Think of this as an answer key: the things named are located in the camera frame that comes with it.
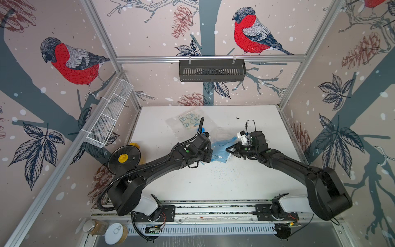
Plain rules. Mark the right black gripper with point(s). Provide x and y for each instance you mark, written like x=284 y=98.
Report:
x=237 y=151

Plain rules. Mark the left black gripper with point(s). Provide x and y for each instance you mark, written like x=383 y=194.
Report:
x=209 y=155

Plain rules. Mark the clear vacuum bag blue zipper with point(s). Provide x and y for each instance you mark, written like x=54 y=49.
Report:
x=217 y=133

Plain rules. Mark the cream towel blue bunny print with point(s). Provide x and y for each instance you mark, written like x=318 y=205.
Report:
x=190 y=119

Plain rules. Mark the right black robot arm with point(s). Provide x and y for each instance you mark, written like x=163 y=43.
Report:
x=326 y=195

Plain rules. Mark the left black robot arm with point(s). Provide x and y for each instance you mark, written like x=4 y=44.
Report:
x=124 y=194

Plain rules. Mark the yellow pot black lid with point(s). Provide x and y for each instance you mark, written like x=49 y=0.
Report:
x=124 y=159

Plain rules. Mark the glass jar with metal lid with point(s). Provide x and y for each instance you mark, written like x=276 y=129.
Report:
x=95 y=227

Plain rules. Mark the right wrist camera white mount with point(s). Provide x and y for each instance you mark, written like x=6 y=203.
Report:
x=243 y=137

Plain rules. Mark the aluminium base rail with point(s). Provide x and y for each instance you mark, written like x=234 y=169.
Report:
x=192 y=218

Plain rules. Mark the black hanging wire basket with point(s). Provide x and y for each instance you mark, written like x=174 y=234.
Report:
x=224 y=70

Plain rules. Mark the white mesh wall shelf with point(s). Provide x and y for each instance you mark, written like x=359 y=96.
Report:
x=99 y=135

